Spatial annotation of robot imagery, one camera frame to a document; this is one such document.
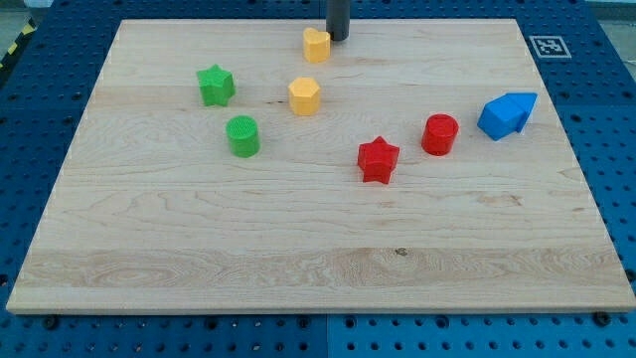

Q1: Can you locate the yellow heart block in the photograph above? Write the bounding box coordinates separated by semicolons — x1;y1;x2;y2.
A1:
303;28;331;63

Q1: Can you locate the red star block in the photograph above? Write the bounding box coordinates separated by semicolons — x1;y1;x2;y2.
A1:
357;136;399;185

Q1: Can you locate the green star block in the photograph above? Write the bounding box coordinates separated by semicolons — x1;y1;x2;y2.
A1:
197;64;236;106

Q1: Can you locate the yellow hexagon block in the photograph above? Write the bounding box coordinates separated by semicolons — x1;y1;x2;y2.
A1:
288;77;321;116

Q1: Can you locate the green cylinder block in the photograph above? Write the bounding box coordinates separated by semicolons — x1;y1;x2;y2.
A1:
226;115;260;158

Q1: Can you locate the light wooden board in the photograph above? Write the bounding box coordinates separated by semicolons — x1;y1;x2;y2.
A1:
7;19;635;314

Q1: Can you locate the red cylinder block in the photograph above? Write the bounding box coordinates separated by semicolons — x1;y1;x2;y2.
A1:
421;113;459;156

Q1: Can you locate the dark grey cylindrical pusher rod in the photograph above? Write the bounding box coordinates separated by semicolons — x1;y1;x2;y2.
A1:
326;0;351;42

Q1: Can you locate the blue cube block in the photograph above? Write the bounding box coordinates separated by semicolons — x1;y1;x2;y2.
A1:
477;93;527;141

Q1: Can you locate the blue triangle block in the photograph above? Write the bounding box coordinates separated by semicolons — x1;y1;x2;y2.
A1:
505;92;538;132

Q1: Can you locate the white fiducial marker tag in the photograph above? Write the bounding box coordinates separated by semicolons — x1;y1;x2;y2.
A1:
530;35;571;59

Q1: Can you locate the yellow black hazard tape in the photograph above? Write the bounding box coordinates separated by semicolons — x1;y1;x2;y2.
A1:
1;18;37;72

